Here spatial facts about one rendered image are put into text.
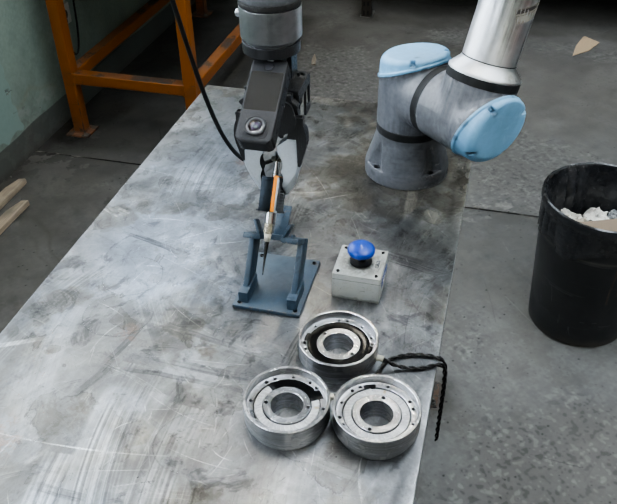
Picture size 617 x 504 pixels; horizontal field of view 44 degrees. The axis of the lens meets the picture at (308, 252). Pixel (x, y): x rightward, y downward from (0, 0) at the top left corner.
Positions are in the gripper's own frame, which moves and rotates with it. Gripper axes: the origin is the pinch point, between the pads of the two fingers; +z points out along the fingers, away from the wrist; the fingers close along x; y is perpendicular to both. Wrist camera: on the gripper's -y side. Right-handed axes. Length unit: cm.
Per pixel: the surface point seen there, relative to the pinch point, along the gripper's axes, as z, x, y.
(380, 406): 15.8, -18.9, -20.9
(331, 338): 15.6, -10.6, -11.0
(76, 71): 71, 133, 168
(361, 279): 13.6, -12.5, -0.3
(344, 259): 13.3, -9.3, 3.2
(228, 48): 72, 82, 204
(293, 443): 15.5, -10.1, -28.9
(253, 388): 14.7, -3.3, -22.7
